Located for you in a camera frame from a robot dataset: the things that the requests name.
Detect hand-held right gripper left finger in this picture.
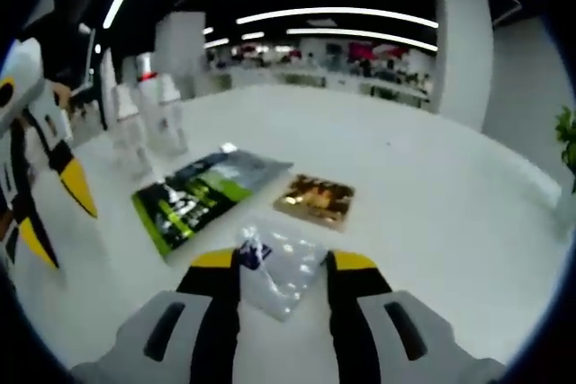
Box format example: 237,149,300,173
71,248,242,384

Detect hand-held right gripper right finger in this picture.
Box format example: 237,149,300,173
326,248,508,384

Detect silver skincare sachet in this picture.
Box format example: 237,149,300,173
237,216,330,323

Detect white skincare tube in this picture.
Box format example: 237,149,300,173
99,47,119,131

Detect green black skincare sachet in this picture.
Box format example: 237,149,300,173
130,149,295,260

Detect gold foil skincare sachet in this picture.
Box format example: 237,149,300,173
272,173,357,234

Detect white square pillar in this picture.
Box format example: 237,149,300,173
433,0,495,134
154,12,206,101

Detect row of white desks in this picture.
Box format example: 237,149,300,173
210,63,434,112

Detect green potted plant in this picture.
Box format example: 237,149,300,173
554,106,576,224

